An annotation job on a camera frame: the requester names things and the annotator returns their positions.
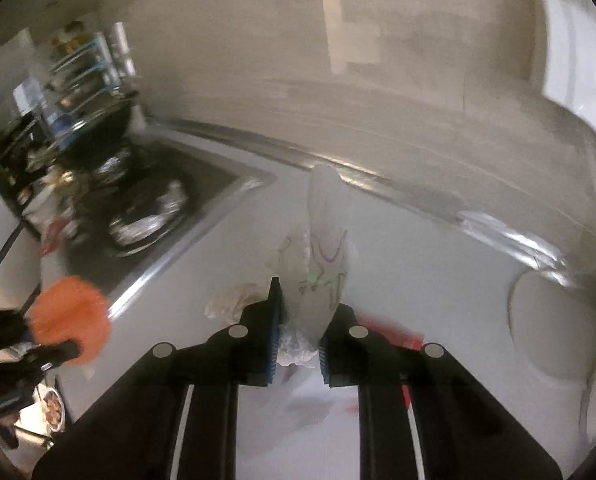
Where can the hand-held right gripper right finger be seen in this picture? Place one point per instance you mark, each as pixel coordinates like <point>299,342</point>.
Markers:
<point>325,362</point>

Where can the black wok with lid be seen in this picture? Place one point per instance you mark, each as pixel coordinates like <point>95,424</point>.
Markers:
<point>90,122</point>

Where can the black storage shelf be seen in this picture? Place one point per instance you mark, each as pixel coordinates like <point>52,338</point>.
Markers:
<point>7,160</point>

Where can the built-in gas stove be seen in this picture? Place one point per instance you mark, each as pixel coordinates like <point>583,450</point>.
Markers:
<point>167,195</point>

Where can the red snack wrapper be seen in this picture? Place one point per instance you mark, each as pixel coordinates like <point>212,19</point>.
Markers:
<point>400,337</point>

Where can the foil-lined stove burner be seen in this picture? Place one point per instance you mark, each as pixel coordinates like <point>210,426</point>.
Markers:
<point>147,217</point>

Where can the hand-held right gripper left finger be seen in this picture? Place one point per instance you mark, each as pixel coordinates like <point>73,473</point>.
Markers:
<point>274,332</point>

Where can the plate of food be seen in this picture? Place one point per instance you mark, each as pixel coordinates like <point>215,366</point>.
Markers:
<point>53,406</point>

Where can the clear plastic bag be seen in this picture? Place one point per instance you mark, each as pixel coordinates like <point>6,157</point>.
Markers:
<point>323,240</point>

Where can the red paper packet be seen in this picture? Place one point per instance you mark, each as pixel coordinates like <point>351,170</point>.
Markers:
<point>52,234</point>

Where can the orange foam fruit net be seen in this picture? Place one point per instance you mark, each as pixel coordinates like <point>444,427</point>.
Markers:
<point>72,317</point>

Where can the metal dish rack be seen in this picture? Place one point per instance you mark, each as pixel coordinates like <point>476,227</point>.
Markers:
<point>85,67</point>

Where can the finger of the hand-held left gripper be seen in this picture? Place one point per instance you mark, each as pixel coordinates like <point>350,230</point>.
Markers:
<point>5,325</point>
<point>32,357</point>

